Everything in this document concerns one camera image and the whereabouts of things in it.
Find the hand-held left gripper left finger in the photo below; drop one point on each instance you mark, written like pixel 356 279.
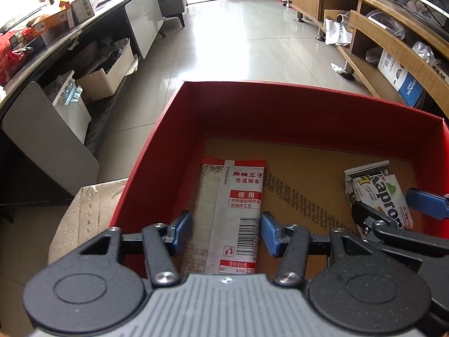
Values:
pixel 182 231

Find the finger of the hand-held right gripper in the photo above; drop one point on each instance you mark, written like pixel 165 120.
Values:
pixel 368 216
pixel 429 203

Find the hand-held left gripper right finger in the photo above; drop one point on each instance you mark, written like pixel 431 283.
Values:
pixel 270 231

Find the white green snack packet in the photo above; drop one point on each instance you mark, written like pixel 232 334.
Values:
pixel 382 189

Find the red white snack packet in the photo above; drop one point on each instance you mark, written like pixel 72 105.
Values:
pixel 242 189

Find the red cardboard box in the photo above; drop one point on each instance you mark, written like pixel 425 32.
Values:
pixel 168 130

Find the blue white product box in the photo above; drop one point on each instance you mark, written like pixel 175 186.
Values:
pixel 396 70

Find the crumpled wrapper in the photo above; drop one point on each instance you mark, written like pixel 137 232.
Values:
pixel 342 70

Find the clear plastic bag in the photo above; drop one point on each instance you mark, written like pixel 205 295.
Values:
pixel 422 52

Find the white storage box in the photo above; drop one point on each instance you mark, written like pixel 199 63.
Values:
pixel 73 119

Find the large grey cabinet door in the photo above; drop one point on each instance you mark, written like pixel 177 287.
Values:
pixel 45 137

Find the cream cardboard box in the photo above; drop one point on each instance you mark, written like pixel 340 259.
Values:
pixel 105 80

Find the wooden cabinet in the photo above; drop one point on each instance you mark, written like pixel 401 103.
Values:
pixel 386 38

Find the white plastic bag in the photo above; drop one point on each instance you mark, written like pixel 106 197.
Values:
pixel 335 31

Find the black television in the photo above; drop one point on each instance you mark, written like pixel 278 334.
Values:
pixel 421 3

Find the small grey cabinet door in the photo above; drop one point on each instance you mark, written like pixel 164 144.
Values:
pixel 143 17

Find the dark sideboard cabinet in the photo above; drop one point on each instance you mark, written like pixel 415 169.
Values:
pixel 52 47

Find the red plastic bag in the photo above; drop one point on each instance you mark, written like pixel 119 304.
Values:
pixel 8 63

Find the white green box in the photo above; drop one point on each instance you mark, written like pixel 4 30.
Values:
pixel 84 8

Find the orange flat box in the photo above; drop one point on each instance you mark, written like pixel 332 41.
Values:
pixel 52 19

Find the metal hinge bracket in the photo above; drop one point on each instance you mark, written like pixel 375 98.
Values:
pixel 73 93

